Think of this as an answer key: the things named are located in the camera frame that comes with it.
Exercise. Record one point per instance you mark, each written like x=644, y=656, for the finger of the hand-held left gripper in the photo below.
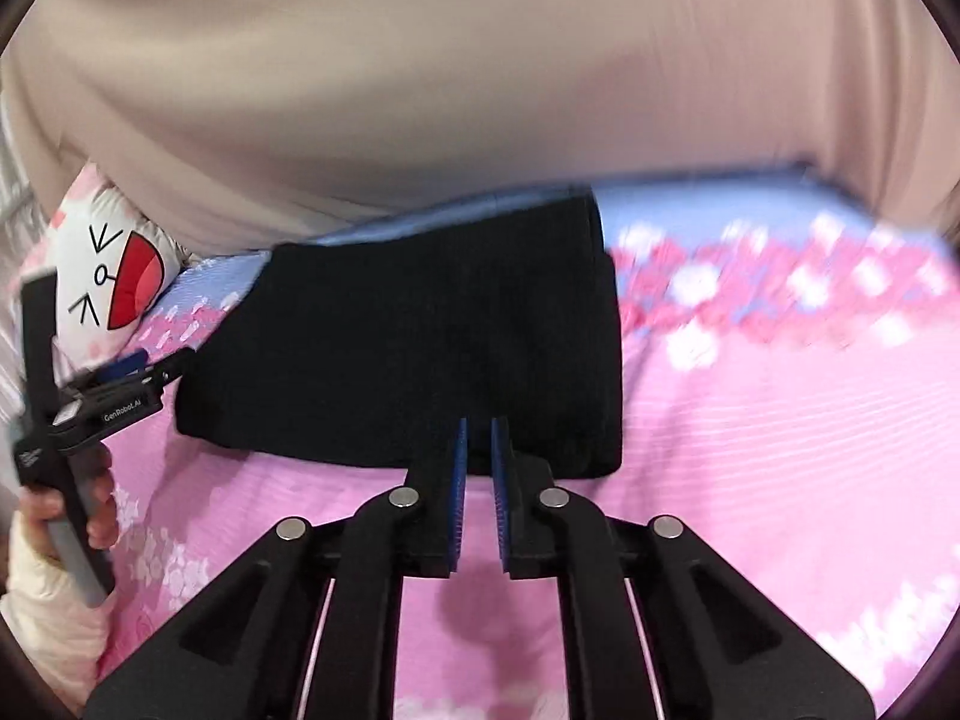
x=171, y=369
x=124, y=365

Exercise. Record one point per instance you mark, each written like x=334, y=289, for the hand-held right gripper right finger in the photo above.
x=499, y=495

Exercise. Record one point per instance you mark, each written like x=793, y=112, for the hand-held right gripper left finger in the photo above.
x=459, y=495

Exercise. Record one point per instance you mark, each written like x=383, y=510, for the black pants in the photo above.
x=412, y=330

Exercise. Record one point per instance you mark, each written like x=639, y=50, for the person's left forearm cream sleeve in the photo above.
x=45, y=615

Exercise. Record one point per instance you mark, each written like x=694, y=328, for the person's left hand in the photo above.
x=103, y=502

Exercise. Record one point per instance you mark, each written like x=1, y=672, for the cat face print pillow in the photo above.
x=90, y=262

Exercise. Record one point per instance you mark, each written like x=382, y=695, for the pink floral bed sheet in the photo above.
x=750, y=465

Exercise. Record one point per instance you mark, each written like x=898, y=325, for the beige padded headboard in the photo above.
x=480, y=75

